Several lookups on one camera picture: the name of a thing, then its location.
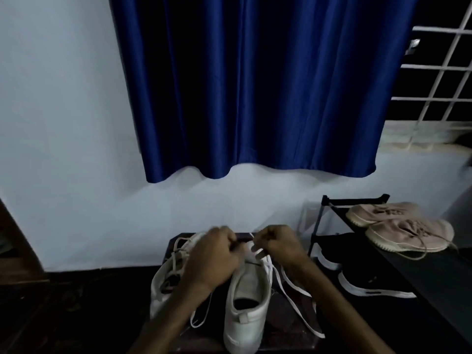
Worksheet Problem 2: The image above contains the person's left hand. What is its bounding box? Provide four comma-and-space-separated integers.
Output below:
182, 226, 248, 294

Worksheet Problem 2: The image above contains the person's right hand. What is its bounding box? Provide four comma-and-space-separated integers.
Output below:
250, 224, 312, 271

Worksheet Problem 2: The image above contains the person's right forearm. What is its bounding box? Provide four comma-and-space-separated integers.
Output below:
291, 258, 395, 354

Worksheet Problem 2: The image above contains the person's left forearm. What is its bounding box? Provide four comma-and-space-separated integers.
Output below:
127, 282, 214, 354

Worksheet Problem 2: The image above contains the black sneaker white sole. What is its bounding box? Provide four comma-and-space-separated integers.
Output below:
317, 246, 342, 271
337, 270, 417, 299

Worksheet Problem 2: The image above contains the dark brown plastic stool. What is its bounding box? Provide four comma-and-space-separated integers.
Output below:
162, 232, 325, 353

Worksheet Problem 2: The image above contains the pink sneaker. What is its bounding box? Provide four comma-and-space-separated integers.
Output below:
365, 217, 458, 261
346, 202, 421, 228

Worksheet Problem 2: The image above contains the black shoe rack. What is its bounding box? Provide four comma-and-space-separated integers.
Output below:
309, 194, 472, 347

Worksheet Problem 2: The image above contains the blue curtain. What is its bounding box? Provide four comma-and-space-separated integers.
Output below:
108, 0, 421, 184

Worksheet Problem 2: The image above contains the white window grille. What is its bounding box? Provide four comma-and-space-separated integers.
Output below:
380, 1, 472, 151

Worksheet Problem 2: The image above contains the brown wooden door frame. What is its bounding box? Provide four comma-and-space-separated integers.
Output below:
0, 198, 51, 286

